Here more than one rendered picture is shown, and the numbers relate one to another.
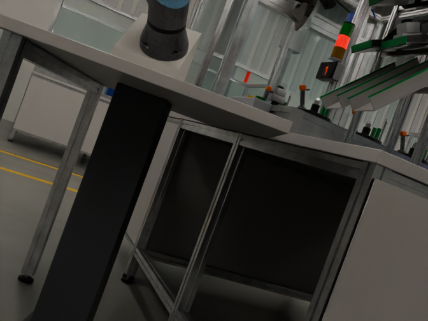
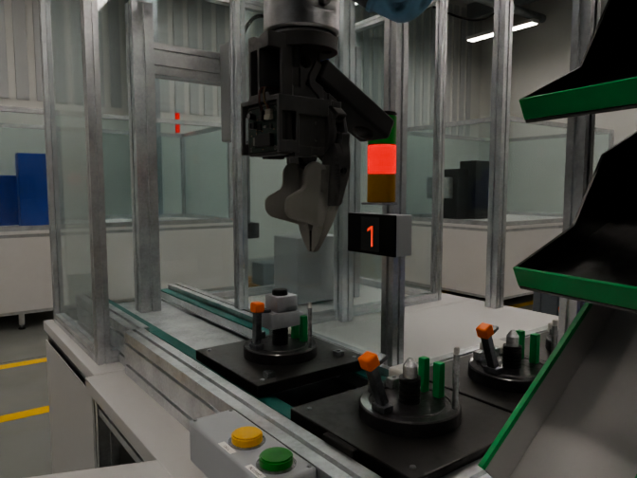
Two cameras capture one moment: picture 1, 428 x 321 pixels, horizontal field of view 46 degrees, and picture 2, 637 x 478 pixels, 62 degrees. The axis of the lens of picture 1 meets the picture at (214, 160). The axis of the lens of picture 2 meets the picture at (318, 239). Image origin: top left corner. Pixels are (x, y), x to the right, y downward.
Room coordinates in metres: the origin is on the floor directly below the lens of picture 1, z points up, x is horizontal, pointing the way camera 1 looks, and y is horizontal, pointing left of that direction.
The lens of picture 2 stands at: (1.19, 0.03, 1.29)
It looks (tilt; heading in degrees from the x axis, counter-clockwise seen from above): 5 degrees down; 345
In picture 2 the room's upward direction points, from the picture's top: straight up
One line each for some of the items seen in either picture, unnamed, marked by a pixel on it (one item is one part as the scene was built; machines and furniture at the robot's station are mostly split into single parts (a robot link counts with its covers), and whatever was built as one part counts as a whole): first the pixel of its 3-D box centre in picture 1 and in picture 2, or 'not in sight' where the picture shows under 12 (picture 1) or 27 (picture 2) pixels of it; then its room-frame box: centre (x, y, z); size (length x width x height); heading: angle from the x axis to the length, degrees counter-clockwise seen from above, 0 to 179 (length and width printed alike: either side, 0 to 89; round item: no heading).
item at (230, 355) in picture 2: not in sight; (280, 358); (2.16, -0.16, 0.96); 0.24 x 0.24 x 0.02; 22
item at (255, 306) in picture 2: (267, 95); (261, 321); (2.15, -0.12, 1.04); 0.04 x 0.02 x 0.08; 112
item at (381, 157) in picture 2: (342, 42); (381, 159); (2.07, -0.32, 1.34); 0.05 x 0.05 x 0.05
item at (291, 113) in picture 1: (241, 114); (224, 413); (2.05, -0.04, 0.91); 0.89 x 0.06 x 0.11; 22
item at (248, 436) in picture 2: not in sight; (246, 439); (1.85, -0.05, 0.96); 0.04 x 0.04 x 0.02
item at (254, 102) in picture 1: (248, 107); (246, 463); (1.85, -0.05, 0.93); 0.21 x 0.07 x 0.06; 22
